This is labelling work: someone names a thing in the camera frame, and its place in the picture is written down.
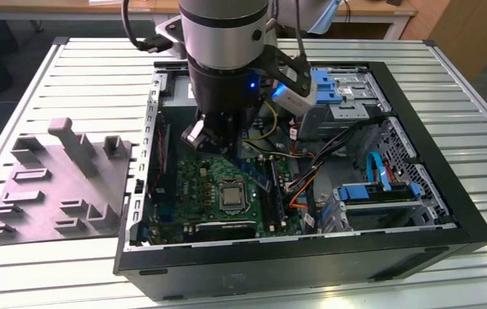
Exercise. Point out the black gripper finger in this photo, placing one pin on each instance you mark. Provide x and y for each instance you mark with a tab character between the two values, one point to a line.
200	140

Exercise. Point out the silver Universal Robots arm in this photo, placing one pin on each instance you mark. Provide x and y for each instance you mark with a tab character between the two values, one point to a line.
221	42

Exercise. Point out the black RAM slot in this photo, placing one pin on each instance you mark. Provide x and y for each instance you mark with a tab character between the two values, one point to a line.
263	209

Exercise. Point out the silver CPU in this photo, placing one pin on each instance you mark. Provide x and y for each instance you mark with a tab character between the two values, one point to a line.
232	196

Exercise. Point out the green motherboard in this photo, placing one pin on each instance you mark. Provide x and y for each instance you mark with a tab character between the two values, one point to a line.
191	206

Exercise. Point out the blue optical bay latch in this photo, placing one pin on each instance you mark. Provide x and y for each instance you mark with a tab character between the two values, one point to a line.
328	93

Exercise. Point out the black graphics card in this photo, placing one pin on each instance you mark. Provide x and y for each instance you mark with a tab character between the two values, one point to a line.
225	229

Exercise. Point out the metal drive cage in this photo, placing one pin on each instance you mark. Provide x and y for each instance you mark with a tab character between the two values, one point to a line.
349	112

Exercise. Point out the blue VGA port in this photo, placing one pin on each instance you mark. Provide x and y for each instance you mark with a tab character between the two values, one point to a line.
143	233

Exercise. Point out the grey parts rack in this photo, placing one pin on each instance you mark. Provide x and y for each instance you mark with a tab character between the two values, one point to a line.
67	193

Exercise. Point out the hard disk in blue carrier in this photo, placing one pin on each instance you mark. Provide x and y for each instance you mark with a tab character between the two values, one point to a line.
356	193

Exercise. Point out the white paper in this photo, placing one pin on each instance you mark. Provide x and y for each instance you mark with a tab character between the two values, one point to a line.
105	2

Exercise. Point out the black PC case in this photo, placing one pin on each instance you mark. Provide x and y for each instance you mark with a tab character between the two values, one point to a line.
268	273

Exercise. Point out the metal disk bay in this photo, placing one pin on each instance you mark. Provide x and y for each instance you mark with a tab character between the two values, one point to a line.
380	205

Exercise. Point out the wooden desk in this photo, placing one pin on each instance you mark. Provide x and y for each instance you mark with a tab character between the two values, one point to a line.
53	8

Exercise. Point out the wooden cabinet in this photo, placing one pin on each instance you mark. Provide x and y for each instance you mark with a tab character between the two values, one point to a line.
461	32

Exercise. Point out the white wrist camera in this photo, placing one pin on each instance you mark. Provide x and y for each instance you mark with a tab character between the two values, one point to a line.
292	101

